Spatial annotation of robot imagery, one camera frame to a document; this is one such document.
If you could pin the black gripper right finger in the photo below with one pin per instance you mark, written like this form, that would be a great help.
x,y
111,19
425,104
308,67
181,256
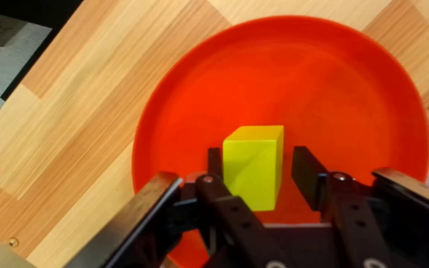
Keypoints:
x,y
342,203

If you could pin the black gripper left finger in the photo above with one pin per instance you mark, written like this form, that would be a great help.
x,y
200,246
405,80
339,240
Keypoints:
x,y
230,231

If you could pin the yellow cube block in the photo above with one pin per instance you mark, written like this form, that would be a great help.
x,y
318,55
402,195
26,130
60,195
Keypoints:
x,y
254,164

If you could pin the red plastic plate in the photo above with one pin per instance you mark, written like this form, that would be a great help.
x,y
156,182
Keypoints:
x,y
332,88

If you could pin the wooden counter board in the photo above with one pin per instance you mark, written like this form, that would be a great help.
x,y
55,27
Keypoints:
x,y
66,133

